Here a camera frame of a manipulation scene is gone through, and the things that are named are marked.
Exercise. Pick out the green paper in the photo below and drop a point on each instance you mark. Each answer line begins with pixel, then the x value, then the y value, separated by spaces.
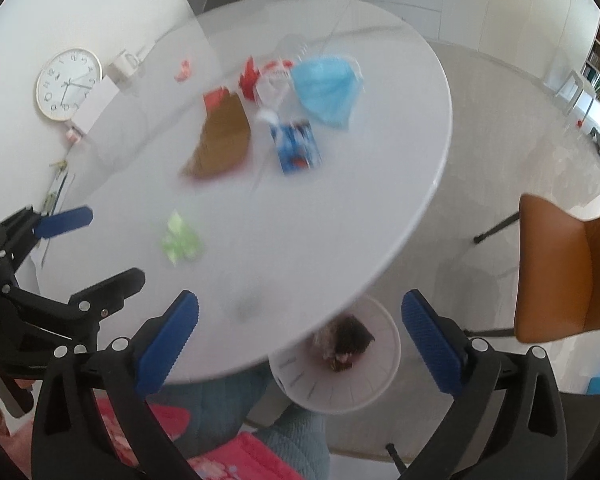
pixel 180 242

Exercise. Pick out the white paper sheet with pen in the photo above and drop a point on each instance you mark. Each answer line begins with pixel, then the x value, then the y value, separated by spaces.
pixel 54 199

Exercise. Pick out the white rectangular box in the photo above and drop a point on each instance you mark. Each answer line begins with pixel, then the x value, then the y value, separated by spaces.
pixel 94 105

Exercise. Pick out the person's teal trouser legs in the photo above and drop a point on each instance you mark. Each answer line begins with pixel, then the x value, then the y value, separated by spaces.
pixel 219 407

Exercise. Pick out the white plastic trash bin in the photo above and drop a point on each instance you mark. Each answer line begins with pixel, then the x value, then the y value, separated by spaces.
pixel 308 381

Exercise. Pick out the pink paper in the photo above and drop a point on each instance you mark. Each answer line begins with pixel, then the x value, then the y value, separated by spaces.
pixel 185 71

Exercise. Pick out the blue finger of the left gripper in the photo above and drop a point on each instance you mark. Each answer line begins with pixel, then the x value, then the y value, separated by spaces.
pixel 108 296
pixel 64 222

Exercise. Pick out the small pink bottle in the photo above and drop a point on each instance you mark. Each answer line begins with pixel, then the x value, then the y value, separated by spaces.
pixel 73 135

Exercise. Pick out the blue surgical mask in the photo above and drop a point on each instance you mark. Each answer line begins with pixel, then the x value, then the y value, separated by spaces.
pixel 327 87

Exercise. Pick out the round white wall clock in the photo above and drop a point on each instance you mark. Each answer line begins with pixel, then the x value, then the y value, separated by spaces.
pixel 65 81

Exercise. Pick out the white stool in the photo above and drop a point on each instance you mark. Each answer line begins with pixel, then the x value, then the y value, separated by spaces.
pixel 571 86

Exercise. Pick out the gold binder clip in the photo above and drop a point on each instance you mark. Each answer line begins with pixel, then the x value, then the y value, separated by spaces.
pixel 61 164

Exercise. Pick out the orange leather chair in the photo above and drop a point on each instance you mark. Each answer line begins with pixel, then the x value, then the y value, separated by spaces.
pixel 558 293

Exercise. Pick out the red paper card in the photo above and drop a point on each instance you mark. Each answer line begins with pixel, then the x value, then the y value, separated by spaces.
pixel 214 98

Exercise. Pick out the blue snack carton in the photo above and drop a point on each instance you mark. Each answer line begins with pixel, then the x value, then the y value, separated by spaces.
pixel 295 146

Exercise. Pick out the clear plastic water bottle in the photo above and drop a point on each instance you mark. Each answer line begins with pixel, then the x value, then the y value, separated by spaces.
pixel 276 98

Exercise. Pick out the brown cardboard piece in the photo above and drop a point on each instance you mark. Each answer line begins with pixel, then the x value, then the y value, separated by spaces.
pixel 224 141

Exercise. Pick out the red paper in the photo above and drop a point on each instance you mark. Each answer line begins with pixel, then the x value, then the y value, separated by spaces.
pixel 248 80

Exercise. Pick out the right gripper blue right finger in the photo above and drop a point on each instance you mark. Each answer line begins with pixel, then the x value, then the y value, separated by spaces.
pixel 438 340

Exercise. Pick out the clear snack wrapper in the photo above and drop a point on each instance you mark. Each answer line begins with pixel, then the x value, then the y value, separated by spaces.
pixel 341 342

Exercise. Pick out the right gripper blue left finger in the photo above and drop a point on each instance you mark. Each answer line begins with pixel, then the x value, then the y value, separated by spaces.
pixel 160 341

